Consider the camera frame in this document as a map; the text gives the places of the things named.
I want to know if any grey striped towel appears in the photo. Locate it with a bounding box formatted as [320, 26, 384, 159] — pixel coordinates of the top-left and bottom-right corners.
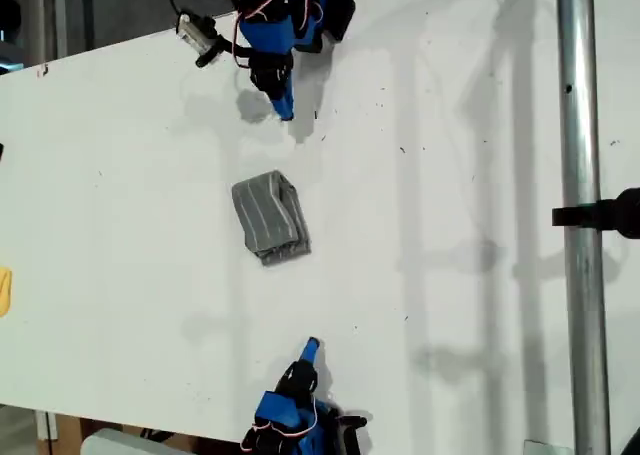
[230, 169, 313, 268]

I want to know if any white box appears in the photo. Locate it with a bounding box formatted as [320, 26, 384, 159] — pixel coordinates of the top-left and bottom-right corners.
[79, 427, 201, 455]

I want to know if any wooden table leg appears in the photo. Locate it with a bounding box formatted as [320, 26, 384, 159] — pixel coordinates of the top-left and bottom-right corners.
[34, 410, 84, 455]

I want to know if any yellow object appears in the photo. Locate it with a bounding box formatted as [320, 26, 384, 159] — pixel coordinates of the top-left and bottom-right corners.
[0, 267, 14, 319]

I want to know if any black clamp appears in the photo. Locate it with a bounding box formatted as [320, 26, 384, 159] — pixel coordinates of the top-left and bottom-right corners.
[551, 187, 640, 240]

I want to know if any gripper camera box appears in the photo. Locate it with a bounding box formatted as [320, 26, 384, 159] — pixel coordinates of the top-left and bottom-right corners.
[176, 12, 237, 70]

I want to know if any steel post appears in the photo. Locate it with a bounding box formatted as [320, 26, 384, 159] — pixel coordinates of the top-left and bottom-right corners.
[554, 0, 612, 455]

